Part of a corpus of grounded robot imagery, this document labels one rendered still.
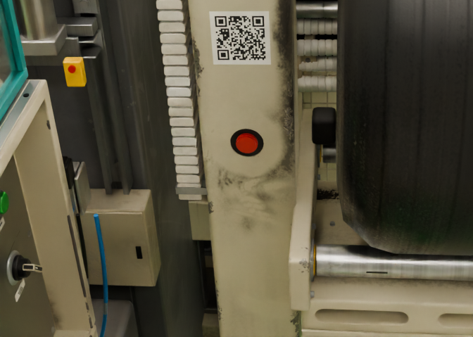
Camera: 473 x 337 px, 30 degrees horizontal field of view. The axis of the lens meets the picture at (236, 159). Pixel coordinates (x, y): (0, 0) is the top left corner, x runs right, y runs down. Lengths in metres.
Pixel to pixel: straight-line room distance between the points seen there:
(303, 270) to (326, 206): 0.33
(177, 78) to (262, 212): 0.24
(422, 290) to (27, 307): 0.54
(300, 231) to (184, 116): 0.23
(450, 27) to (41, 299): 0.59
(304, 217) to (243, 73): 0.23
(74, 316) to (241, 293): 0.32
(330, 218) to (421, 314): 0.29
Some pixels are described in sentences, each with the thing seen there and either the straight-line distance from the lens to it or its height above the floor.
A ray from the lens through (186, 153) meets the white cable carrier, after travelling 1.25.
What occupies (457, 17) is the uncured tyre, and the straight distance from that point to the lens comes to 0.92.
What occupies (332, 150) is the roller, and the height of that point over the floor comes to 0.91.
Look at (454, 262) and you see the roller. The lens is 1.24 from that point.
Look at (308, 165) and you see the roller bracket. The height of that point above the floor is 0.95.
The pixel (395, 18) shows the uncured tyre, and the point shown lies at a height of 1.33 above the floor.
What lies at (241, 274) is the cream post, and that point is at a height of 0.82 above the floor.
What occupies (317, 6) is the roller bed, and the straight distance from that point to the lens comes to 1.55.
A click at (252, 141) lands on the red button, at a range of 1.20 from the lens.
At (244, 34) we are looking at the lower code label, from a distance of 1.13.
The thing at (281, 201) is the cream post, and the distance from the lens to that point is 1.27.
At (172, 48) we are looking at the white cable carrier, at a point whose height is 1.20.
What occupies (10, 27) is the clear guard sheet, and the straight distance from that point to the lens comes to 0.96.
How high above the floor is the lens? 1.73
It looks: 34 degrees down
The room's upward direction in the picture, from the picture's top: 4 degrees counter-clockwise
